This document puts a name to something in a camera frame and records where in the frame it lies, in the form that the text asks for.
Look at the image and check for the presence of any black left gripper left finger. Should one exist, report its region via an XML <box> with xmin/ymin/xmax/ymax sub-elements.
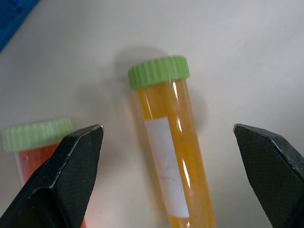
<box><xmin>0</xmin><ymin>123</ymin><xmax>105</xmax><ymax>228</ymax></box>

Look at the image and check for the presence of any blue test tube rack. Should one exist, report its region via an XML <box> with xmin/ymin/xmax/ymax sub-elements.
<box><xmin>0</xmin><ymin>0</ymin><xmax>38</xmax><ymax>53</ymax></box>

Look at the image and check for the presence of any yellow test tube green cap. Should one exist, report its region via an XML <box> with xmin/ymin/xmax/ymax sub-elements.
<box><xmin>127</xmin><ymin>55</ymin><xmax>216</xmax><ymax>228</ymax></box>

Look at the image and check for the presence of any red test tube green cap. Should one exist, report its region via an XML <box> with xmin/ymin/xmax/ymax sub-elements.
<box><xmin>1</xmin><ymin>117</ymin><xmax>88</xmax><ymax>228</ymax></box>

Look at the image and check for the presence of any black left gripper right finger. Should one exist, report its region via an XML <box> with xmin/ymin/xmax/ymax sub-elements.
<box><xmin>232</xmin><ymin>123</ymin><xmax>304</xmax><ymax>228</ymax></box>

